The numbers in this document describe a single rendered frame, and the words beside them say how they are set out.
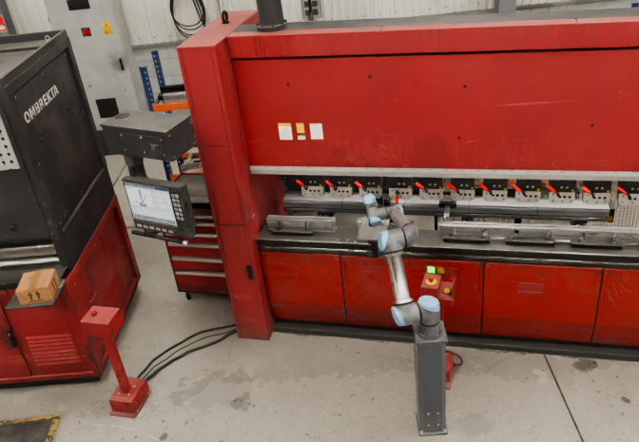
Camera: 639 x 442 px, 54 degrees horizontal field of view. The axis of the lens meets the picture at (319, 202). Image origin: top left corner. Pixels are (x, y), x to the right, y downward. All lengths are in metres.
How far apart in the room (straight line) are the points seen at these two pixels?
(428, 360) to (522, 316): 1.02
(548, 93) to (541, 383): 1.94
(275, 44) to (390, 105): 0.79
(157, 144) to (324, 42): 1.15
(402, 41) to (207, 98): 1.23
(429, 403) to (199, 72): 2.43
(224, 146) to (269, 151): 0.33
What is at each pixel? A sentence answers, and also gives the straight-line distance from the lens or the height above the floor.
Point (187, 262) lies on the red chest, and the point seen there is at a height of 0.43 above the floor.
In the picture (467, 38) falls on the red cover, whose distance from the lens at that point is 3.75.
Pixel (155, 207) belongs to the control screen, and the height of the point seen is 1.43.
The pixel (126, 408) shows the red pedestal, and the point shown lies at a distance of 4.73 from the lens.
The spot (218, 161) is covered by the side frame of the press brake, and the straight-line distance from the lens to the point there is 4.18.
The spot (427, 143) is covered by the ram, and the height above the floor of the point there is 1.58.
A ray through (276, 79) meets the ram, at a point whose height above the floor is 2.01.
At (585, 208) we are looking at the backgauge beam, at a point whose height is 0.98.
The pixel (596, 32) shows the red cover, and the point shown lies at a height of 2.24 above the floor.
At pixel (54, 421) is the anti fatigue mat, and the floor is 0.01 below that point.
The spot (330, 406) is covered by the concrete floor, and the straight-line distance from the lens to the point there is 4.45.
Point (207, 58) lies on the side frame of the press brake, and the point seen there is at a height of 2.23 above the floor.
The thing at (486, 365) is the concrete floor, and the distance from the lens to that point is 4.70.
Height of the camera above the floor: 3.29
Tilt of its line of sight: 30 degrees down
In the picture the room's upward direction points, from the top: 7 degrees counter-clockwise
